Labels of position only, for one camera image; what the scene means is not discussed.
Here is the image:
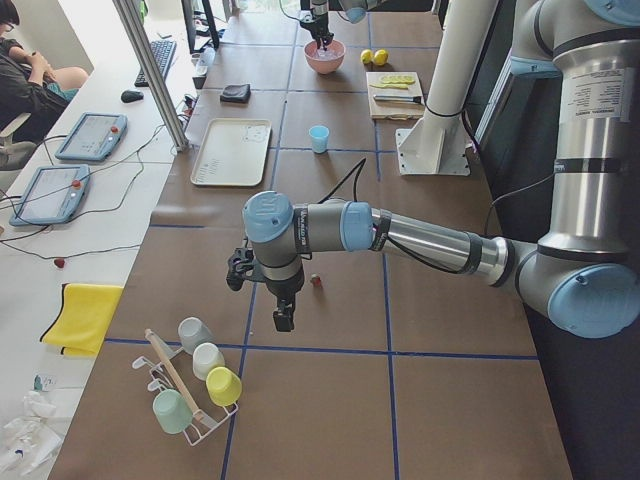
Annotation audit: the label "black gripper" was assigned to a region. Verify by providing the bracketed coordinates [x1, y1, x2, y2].
[273, 287, 301, 332]
[311, 14, 333, 50]

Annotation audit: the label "red strawberry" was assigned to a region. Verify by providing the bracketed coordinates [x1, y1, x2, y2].
[310, 273, 322, 288]

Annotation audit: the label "clear ice cube pile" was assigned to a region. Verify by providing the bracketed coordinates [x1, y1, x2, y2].
[309, 48, 343, 62]

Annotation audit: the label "white cup on rack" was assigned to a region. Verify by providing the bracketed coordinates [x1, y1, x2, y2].
[192, 342, 226, 381]

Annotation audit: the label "yellow cup on rack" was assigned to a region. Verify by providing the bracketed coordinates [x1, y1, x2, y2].
[206, 366, 242, 407]

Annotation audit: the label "grey cup on rack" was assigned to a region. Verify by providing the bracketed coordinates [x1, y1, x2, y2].
[178, 317, 214, 355]

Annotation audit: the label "light blue plastic cup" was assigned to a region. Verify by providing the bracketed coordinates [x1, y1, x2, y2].
[308, 125, 330, 154]

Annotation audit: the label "white cup rack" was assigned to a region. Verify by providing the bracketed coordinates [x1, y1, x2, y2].
[131, 344, 240, 447]

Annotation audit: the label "mint green cup on rack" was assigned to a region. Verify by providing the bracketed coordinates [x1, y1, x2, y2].
[152, 389, 192, 434]

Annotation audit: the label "pink bowl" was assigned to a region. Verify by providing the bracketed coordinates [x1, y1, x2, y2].
[303, 40, 346, 74]

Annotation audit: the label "whole yellow lemon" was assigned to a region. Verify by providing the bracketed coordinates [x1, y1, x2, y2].
[360, 49, 373, 65]
[372, 49, 389, 67]

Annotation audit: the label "yellow plastic knife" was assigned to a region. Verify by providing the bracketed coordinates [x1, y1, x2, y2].
[368, 83, 409, 90]

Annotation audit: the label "wooden cutting board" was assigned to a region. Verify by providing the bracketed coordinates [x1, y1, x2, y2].
[366, 72, 425, 120]

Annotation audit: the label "grey folded cloth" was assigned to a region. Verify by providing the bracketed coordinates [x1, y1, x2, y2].
[219, 84, 251, 104]

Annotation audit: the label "steel muddler black tip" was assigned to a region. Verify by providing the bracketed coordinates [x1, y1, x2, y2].
[373, 94, 422, 105]

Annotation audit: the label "cream bear serving tray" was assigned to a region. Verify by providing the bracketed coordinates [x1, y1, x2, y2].
[190, 118, 271, 187]

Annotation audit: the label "black keyboard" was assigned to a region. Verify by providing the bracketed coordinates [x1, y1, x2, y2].
[134, 40, 177, 87]

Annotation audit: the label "yellow cloth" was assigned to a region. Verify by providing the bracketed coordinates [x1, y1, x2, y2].
[40, 283, 123, 357]

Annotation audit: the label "black computer mouse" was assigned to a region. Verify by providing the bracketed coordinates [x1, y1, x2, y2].
[120, 89, 144, 104]

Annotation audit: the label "blue teach pendant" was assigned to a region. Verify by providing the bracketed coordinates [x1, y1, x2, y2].
[55, 112, 128, 162]
[9, 164, 90, 226]

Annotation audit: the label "crumpled white plastic bags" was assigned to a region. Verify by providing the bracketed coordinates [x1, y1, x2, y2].
[1, 391, 63, 477]

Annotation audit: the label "seated person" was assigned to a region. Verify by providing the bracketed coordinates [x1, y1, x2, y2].
[1, 1, 88, 143]

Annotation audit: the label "grey office chair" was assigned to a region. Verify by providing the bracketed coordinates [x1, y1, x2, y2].
[0, 113, 37, 171]

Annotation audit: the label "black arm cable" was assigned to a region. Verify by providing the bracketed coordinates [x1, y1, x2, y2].
[314, 157, 366, 206]

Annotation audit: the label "wooden rack handle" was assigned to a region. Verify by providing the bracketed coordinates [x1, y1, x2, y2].
[145, 328, 204, 421]

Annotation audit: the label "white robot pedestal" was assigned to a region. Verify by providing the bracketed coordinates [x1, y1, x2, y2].
[396, 0, 499, 176]

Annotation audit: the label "aluminium frame post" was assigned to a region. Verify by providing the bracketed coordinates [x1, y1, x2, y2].
[112, 0, 189, 152]

